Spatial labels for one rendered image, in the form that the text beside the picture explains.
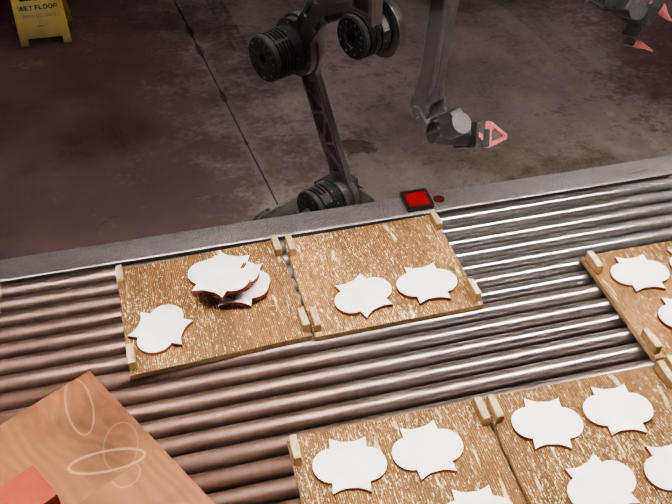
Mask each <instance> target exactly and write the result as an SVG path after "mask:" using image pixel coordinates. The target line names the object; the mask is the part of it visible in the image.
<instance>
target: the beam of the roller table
mask: <svg viewBox="0 0 672 504"><path fill-rule="evenodd" d="M669 176H672V155H671V156H664V157H658V158H651V159H645V160H639V161H632V162H626V163H619V164H613V165H607V166H600V167H594V168H587V169H581V170H575V171H568V172H562V173H555V174H549V175H542V176H536V177H530V178H523V179H517V180H510V181H504V182H498V183H491V184H485V185H478V186H472V187H466V188H459V189H453V190H446V191H440V192H433V193H429V195H430V197H431V198H432V200H433V197H434V196H437V195H440V196H443V197H444V199H445V200H444V201H443V202H440V203H439V202H435V201H434V200H433V202H434V209H428V210H422V211H416V212H409V213H408V212H407V210H406V208H405V206H404V204H403V202H402V200H401V198H395V199H389V200H382V201H376V202H369V203H363V204H357V205H350V206H344V207H337V208H331V209H324V210H318V211H312V212H305V213H299V214H292V215H286V216H280V217H273V218H267V219H260V220H254V221H248V222H241V223H235V224H228V225H222V226H215V227H209V228H203V229H196V230H190V231H183V232H177V233H171V234H164V235H158V236H151V237H145V238H139V239H132V240H126V241H119V242H113V243H106V244H100V245H94V246H87V247H81V248H74V249H68V250H62V251H55V252H49V253H42V254H36V255H30V256H23V257H17V258H10V259H4V260H0V284H2V285H6V284H12V283H19V282H25V281H31V280H37V279H43V278H50V277H56V276H62V275H68V274H74V273H80V272H87V271H93V270H99V269H105V268H111V267H115V266H116V265H119V264H121V265H122V266H124V265H130V264H136V263H142V262H149V261H155V260H161V259H167V258H173V257H180V256H186V255H192V254H198V253H204V252H211V251H217V250H223V249H228V248H234V247H239V246H244V245H249V244H254V243H260V242H265V241H270V240H271V236H272V235H277V237H278V240H285V235H290V234H291V236H292V238H297V237H303V236H309V235H315V234H321V233H327V232H333V231H339V230H345V229H350V228H356V227H362V226H368V225H374V224H380V223H386V222H392V221H398V220H404V219H410V218H415V217H421V216H427V215H429V211H431V210H435V212H436V213H437V215H440V214H446V213H452V212H458V211H464V210H471V209H477V208H483V207H489V206H495V205H502V204H508V203H514V202H520V201H526V200H533V199H539V198H545V197H551V196H557V195H563V194H570V193H576V192H582V191H588V190H594V189H601V188H607V187H613V186H619V185H625V184H632V183H638V182H644V181H650V180H656V179H663V178H668V177H669Z"/></svg>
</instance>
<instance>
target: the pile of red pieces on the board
mask: <svg viewBox="0 0 672 504"><path fill-rule="evenodd" d="M0 504H62V503H61V502H60V500H59V498H58V495H57V494H56V492H55V491H54V490H53V489H52V488H51V486H50V485H49V484H48V483H47V482H46V480H45V479H44V478H43V477H42V475H41V474H40V473H39V472H38V471H37V469H36V468H35V467H34V466H33V465H32V466H30V467H29V468H27V469H26V470H24V471H23V472H21V473H20V474H18V475H17V476H15V477H14V478H12V479H11V480H9V481H8V482H6V483H5V484H3V485H2V486H0Z"/></svg>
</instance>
